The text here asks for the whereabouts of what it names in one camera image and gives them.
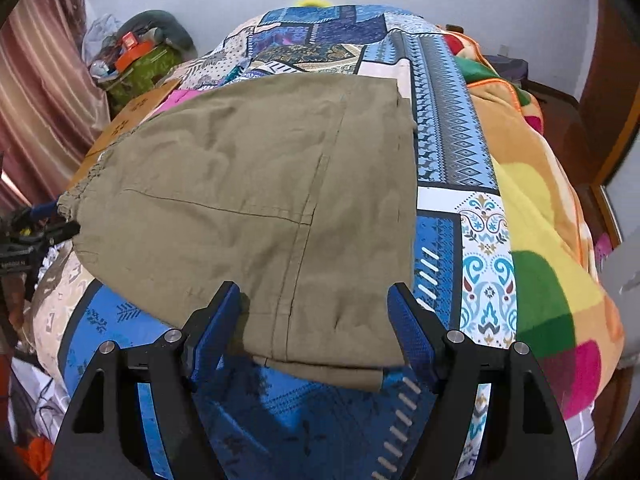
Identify olive khaki shorts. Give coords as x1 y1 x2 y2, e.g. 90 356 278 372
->
58 73 416 391

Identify striped red gold curtain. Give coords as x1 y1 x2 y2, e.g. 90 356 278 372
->
1 0 111 204

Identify colourful fleece blanket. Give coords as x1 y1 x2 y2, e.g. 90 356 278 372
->
442 32 625 418

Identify wooden lap table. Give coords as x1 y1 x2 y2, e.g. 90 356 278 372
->
66 79 180 191

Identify green patterned storage box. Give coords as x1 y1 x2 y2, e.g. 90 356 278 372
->
104 44 182 115

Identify blue patchwork quilt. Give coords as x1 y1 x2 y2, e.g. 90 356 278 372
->
32 6 518 479

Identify pink cloth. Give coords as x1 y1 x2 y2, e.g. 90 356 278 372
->
152 89 202 116

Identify orange box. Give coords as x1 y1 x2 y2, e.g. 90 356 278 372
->
115 32 154 73

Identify grey cloth pile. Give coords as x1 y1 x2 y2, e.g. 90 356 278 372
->
80 13 122 65

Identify white appliance with stickers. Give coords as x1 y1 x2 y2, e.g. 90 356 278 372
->
596 242 640 371

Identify grey neck pillow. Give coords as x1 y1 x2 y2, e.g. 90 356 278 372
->
116 10 198 60

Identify wooden door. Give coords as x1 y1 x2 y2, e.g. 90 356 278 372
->
579 0 639 183

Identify grey backpack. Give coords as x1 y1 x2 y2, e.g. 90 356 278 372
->
486 55 528 87

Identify yellow bed rail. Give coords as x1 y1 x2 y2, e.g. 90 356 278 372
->
294 0 332 8

